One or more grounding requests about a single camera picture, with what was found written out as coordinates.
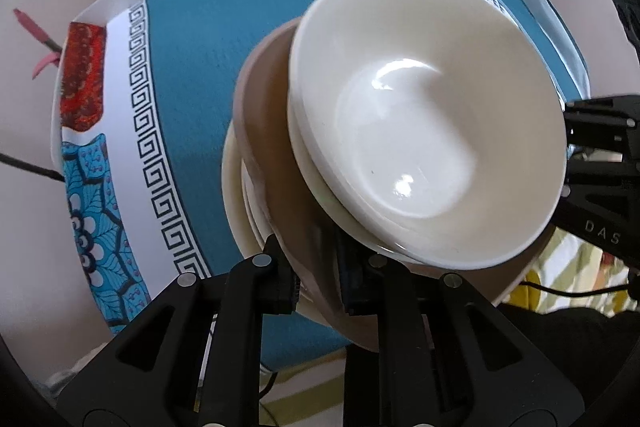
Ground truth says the cream bowl with duck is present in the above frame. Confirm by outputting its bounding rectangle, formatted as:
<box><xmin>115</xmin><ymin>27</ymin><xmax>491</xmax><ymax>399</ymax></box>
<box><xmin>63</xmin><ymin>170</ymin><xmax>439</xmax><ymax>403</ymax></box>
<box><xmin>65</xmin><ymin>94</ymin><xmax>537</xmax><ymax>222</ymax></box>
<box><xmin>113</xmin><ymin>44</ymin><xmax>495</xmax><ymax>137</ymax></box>
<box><xmin>286</xmin><ymin>96</ymin><xmax>424</xmax><ymax>267</ymax></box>

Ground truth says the white ribbed bowl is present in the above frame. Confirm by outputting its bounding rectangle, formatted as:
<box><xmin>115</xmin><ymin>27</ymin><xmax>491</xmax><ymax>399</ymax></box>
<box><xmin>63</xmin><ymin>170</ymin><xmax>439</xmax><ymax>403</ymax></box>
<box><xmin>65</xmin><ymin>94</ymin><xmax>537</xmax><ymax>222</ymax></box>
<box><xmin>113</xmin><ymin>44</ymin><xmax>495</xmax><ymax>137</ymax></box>
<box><xmin>289</xmin><ymin>0</ymin><xmax>567</xmax><ymax>270</ymax></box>

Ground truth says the pink mop handle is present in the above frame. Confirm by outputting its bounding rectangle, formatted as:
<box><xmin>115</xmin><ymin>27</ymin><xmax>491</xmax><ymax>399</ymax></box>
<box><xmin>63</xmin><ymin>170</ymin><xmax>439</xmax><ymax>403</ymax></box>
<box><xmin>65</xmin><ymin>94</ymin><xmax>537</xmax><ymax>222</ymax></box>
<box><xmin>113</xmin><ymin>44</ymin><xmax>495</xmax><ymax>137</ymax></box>
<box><xmin>13</xmin><ymin>9</ymin><xmax>62</xmax><ymax>79</ymax></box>

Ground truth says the pink square handled bowl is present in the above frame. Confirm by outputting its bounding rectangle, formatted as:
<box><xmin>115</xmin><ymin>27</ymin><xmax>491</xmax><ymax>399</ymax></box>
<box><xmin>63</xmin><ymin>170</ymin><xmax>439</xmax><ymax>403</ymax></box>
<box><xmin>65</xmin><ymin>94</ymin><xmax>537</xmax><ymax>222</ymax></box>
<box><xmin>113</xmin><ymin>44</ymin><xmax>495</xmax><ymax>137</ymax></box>
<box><xmin>232</xmin><ymin>17</ymin><xmax>557</xmax><ymax>353</ymax></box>

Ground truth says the large duck pattern plate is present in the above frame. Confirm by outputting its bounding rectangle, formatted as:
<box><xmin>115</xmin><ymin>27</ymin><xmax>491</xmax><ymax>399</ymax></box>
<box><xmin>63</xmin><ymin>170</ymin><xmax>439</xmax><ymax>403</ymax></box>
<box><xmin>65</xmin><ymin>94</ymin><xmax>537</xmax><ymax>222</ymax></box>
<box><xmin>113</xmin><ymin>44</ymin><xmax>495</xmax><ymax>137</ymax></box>
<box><xmin>220</xmin><ymin>126</ymin><xmax>331</xmax><ymax>327</ymax></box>

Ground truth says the blue patterned tablecloth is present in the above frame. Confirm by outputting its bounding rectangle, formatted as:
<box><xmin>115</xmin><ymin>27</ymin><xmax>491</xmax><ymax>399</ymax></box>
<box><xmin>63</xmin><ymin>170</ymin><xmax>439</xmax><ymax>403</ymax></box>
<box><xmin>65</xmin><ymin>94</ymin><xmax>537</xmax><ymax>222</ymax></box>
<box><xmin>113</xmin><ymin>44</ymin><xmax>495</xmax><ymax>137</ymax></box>
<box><xmin>58</xmin><ymin>0</ymin><xmax>576</xmax><ymax>371</ymax></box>

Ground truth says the yellow clutter on floor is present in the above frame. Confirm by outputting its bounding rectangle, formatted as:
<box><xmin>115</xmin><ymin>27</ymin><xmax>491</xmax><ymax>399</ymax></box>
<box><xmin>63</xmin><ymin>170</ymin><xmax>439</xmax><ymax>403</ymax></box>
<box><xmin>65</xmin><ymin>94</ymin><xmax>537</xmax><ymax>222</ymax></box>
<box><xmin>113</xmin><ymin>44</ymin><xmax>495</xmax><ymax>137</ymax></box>
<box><xmin>259</xmin><ymin>231</ymin><xmax>639</xmax><ymax>426</ymax></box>

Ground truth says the black clothes rack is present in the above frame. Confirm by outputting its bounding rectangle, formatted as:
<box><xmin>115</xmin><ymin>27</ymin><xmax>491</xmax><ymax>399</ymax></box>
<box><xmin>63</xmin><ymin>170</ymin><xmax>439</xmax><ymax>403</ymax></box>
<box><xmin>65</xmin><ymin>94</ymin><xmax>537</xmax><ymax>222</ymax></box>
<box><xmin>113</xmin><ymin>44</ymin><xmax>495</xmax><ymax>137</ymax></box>
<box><xmin>0</xmin><ymin>154</ymin><xmax>64</xmax><ymax>182</ymax></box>

